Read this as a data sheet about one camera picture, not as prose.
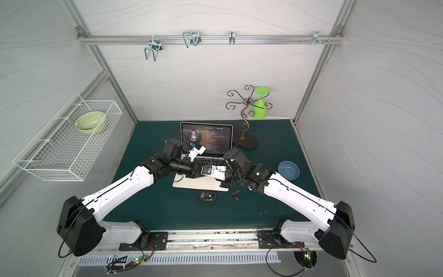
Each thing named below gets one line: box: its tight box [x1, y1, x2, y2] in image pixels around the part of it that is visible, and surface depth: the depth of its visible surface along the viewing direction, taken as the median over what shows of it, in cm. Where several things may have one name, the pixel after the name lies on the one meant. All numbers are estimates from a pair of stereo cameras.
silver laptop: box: [172, 121, 234, 192], surface depth 97 cm
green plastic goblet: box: [253, 87, 270, 120], surface depth 92 cm
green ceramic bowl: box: [74, 111, 107, 135], surface depth 73 cm
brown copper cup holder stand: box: [225, 84, 273, 150], surface depth 92 cm
